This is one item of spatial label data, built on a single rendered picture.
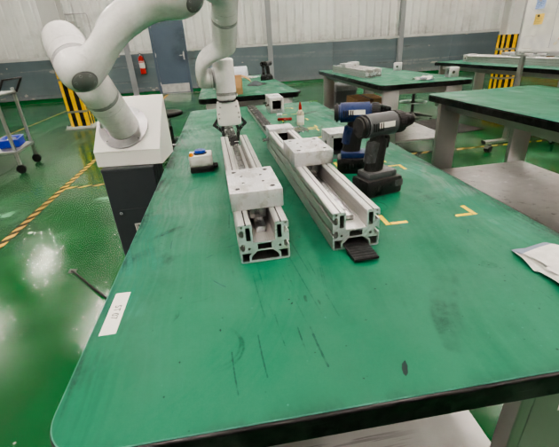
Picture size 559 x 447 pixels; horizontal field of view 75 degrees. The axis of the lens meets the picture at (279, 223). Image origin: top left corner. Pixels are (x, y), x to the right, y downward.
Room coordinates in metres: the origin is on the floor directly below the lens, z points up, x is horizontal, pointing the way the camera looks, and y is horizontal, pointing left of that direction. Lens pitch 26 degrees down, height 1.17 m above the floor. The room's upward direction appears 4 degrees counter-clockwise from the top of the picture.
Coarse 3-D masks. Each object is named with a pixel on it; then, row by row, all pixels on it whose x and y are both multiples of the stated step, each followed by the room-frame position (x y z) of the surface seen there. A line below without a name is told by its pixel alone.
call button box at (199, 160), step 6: (210, 150) 1.32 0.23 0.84; (198, 156) 1.24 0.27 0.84; (204, 156) 1.24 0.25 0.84; (210, 156) 1.25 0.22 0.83; (192, 162) 1.24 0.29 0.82; (198, 162) 1.24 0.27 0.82; (204, 162) 1.24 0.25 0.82; (210, 162) 1.25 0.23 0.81; (216, 162) 1.29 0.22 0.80; (192, 168) 1.24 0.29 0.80; (198, 168) 1.24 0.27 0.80; (204, 168) 1.24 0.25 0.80; (210, 168) 1.25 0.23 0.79
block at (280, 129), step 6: (270, 126) 1.50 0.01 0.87; (276, 126) 1.50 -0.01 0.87; (282, 126) 1.49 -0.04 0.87; (288, 126) 1.48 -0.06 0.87; (276, 132) 1.45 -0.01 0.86; (282, 132) 1.45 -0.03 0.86; (264, 138) 1.47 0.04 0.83; (282, 138) 1.46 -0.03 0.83; (270, 144) 1.44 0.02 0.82; (270, 150) 1.45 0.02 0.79
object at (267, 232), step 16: (224, 144) 1.29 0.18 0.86; (240, 144) 1.38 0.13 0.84; (224, 160) 1.09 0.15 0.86; (240, 160) 1.17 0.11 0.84; (256, 160) 1.06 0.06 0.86; (272, 208) 0.69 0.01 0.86; (240, 224) 0.63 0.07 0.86; (256, 224) 0.68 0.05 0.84; (272, 224) 0.66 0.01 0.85; (240, 240) 0.62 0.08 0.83; (256, 240) 0.63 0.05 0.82; (272, 240) 0.63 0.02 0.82; (240, 256) 0.62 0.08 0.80; (256, 256) 0.64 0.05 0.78; (272, 256) 0.63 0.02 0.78; (288, 256) 0.64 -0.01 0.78
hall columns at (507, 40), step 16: (48, 0) 6.87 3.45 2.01; (512, 0) 8.13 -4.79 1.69; (48, 16) 6.86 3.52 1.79; (64, 16) 7.15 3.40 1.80; (512, 16) 7.86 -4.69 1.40; (512, 32) 7.87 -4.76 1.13; (496, 48) 8.11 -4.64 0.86; (512, 48) 7.85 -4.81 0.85; (496, 80) 7.93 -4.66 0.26; (512, 80) 7.87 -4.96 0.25; (64, 96) 6.83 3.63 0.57; (80, 112) 6.85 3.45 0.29
